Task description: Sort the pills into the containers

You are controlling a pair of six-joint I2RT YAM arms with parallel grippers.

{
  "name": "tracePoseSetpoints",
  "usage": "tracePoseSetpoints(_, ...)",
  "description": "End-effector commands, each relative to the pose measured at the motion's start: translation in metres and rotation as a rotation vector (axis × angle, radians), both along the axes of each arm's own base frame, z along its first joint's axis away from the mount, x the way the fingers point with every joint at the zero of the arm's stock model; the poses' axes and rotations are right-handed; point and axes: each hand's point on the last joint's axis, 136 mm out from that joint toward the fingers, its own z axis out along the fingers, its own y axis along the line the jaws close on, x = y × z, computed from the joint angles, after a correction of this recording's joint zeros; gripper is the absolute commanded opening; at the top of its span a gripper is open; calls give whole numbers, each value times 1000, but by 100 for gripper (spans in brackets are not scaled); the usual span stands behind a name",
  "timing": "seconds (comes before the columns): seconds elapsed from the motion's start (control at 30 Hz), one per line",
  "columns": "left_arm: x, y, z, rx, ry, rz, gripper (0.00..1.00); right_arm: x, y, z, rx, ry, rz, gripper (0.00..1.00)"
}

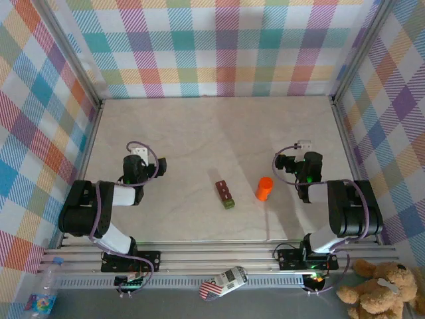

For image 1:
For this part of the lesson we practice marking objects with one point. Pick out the orange pill bottle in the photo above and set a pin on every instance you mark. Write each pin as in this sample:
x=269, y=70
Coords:
x=263, y=194

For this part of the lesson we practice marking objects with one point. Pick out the red and green pill organizer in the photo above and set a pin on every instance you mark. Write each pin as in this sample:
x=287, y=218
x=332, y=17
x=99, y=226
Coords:
x=225, y=194

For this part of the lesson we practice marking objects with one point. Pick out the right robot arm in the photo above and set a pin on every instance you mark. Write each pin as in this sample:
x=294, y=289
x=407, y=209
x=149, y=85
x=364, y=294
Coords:
x=352, y=212

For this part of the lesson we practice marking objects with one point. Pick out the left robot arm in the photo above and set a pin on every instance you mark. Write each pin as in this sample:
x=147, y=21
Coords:
x=79, y=212

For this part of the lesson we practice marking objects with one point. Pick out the flag print drink can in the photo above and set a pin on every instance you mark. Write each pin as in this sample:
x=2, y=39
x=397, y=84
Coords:
x=225, y=280

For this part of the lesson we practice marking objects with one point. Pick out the brown teddy bear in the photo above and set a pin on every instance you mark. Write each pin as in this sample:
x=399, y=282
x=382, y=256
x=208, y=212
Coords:
x=378, y=292

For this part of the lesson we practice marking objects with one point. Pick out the clear plastic water bottle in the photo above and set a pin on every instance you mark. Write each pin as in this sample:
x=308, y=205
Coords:
x=46, y=285

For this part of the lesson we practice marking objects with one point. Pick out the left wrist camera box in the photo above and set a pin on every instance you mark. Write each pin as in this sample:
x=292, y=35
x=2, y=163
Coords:
x=139, y=154

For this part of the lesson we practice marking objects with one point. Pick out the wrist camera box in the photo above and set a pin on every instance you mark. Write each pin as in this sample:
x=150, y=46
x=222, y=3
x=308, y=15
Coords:
x=304, y=145
x=139, y=154

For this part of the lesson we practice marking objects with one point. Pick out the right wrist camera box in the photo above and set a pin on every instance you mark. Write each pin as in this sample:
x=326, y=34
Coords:
x=304, y=145

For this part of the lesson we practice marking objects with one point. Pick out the aluminium side rail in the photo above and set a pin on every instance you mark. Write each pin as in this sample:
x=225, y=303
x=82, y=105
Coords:
x=87, y=149
x=350, y=149

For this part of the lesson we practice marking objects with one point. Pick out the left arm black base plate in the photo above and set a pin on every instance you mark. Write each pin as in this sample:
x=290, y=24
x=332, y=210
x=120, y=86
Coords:
x=149, y=260

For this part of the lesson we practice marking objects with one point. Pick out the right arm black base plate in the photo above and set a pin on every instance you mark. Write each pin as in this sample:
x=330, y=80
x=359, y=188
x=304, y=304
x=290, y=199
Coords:
x=289, y=260

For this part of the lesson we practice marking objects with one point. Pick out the aluminium frame rail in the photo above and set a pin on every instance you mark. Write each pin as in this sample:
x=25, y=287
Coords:
x=216, y=257

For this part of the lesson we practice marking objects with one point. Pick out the aluminium corner post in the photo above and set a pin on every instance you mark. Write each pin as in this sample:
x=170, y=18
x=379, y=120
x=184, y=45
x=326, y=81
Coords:
x=361, y=50
x=72, y=56

